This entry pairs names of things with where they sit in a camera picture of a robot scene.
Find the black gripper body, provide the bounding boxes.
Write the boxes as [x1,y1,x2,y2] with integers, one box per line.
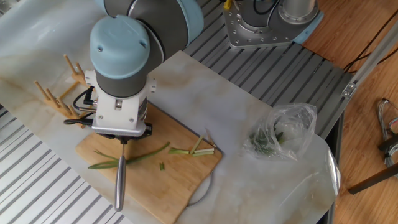
[99,123,153,144]

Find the green garlic stalk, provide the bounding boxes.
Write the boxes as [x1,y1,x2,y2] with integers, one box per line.
[88,141,171,170]

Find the steel cleaver knife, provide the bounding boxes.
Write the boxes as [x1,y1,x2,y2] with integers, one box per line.
[114,143,127,212]

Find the chopped green garlic leaves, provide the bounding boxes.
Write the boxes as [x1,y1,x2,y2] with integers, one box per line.
[248,129,285,155]

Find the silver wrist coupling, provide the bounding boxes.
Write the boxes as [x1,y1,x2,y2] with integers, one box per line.
[138,98,149,123]

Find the wooden peg dish rack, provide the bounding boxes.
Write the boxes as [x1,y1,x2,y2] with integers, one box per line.
[34,54,94,129]

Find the clear plastic bag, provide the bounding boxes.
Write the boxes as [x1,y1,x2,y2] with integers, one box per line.
[242,102,318,162]

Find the black metal bar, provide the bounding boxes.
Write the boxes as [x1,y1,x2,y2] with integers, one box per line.
[377,135,398,152]
[347,163,398,195]

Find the silver wrist camera bar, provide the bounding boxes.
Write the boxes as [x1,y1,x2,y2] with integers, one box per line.
[91,123,147,138]

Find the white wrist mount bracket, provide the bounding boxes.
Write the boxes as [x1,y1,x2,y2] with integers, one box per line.
[84,68,157,131]

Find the black gripper cable bundle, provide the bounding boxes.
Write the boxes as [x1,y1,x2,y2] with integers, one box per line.
[63,86,98,126]

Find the wooden cutting board metal handle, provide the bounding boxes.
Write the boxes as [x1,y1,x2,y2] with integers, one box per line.
[75,102,223,224]

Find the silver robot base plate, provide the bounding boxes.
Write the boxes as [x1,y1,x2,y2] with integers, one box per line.
[223,0,299,49]

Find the black floor cables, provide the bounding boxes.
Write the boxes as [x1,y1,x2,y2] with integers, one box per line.
[343,9,398,74]

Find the aluminium frame post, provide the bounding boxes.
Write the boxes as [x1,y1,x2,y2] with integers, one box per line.
[340,19,398,100]

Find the grey coloured cable bundle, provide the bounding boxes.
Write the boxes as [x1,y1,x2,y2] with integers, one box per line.
[378,98,398,167]

